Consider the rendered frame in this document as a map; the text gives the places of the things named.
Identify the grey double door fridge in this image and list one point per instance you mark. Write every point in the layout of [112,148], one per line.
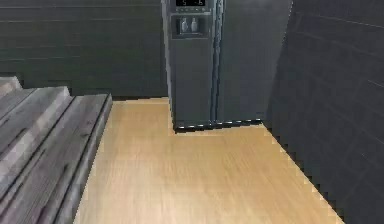
[193,76]

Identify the grey wooden plank table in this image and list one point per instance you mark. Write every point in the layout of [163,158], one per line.
[43,146]

